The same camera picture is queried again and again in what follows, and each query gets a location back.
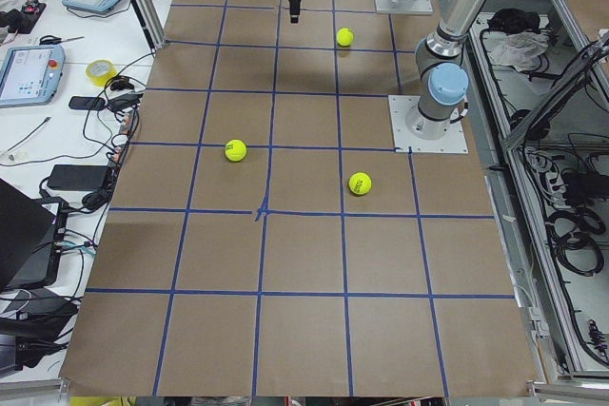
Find yellow tape roll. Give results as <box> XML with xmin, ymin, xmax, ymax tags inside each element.
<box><xmin>86</xmin><ymin>59</ymin><xmax>118</xmax><ymax>87</ymax></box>

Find tennis ball front left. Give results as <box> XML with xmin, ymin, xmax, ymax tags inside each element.
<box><xmin>225</xmin><ymin>139</ymin><xmax>247</xmax><ymax>162</ymax></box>

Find near teach pendant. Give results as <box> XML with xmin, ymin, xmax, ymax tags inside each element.
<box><xmin>1</xmin><ymin>45</ymin><xmax>66</xmax><ymax>108</ymax></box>

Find black power adapter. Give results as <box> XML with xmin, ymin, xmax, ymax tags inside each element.
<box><xmin>47</xmin><ymin>164</ymin><xmax>108</xmax><ymax>191</ymax></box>

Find brown paper table mat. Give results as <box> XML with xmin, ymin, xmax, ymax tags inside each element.
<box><xmin>61</xmin><ymin>0</ymin><xmax>537</xmax><ymax>397</ymax></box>

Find tennis ball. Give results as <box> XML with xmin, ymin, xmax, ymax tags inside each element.
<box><xmin>225</xmin><ymin>139</ymin><xmax>247</xmax><ymax>162</ymax></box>
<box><xmin>348</xmin><ymin>171</ymin><xmax>372</xmax><ymax>196</ymax></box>
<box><xmin>336</xmin><ymin>28</ymin><xmax>355</xmax><ymax>48</ymax></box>

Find black smartphone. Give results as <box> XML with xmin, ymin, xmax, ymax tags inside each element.
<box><xmin>69</xmin><ymin>96</ymin><xmax>106</xmax><ymax>111</ymax></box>

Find white cloth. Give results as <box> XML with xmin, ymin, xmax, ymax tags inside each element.
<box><xmin>489</xmin><ymin>31</ymin><xmax>549</xmax><ymax>71</ymax></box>

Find coiled black cables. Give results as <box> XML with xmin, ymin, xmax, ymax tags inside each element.
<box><xmin>544</xmin><ymin>208</ymin><xmax>608</xmax><ymax>279</ymax></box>

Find black laptop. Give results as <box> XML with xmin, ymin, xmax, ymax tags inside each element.
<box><xmin>1</xmin><ymin>181</ymin><xmax>68</xmax><ymax>291</ymax></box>

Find tennis ball front right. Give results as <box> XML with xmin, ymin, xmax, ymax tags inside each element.
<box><xmin>348</xmin><ymin>171</ymin><xmax>372</xmax><ymax>196</ymax></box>

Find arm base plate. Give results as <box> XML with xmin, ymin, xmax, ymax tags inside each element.
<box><xmin>375</xmin><ymin>0</ymin><xmax>433</xmax><ymax>15</ymax></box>
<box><xmin>388</xmin><ymin>95</ymin><xmax>468</xmax><ymax>154</ymax></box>

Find tennis ball middle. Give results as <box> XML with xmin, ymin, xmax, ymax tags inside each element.
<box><xmin>336</xmin><ymin>28</ymin><xmax>355</xmax><ymax>48</ymax></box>

